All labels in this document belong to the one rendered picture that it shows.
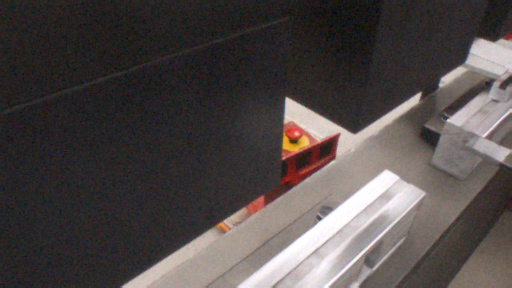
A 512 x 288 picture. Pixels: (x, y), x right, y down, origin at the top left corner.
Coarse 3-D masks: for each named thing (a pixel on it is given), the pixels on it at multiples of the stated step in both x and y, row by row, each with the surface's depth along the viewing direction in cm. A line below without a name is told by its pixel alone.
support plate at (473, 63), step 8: (504, 40) 76; (472, 56) 69; (464, 64) 67; (472, 64) 66; (480, 64) 66; (488, 64) 67; (480, 72) 66; (488, 72) 65; (496, 72) 64; (504, 72) 64
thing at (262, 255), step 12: (324, 204) 52; (336, 204) 52; (312, 216) 50; (288, 228) 49; (300, 228) 49; (276, 240) 47; (288, 240) 47; (252, 252) 46; (264, 252) 46; (276, 252) 46; (240, 264) 44; (252, 264) 44; (264, 264) 44; (228, 276) 43; (240, 276) 43
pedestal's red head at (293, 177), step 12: (312, 144) 74; (324, 144) 76; (336, 144) 79; (288, 156) 71; (300, 156) 73; (312, 156) 76; (324, 156) 78; (288, 168) 73; (300, 168) 75; (312, 168) 78; (288, 180) 81; (300, 180) 78; (276, 192) 82; (252, 204) 79; (264, 204) 74
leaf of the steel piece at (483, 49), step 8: (480, 40) 75; (472, 48) 72; (480, 48) 72; (488, 48) 72; (496, 48) 72; (504, 48) 72; (480, 56) 69; (488, 56) 69; (496, 56) 69; (504, 56) 69; (496, 64) 66; (504, 64) 66
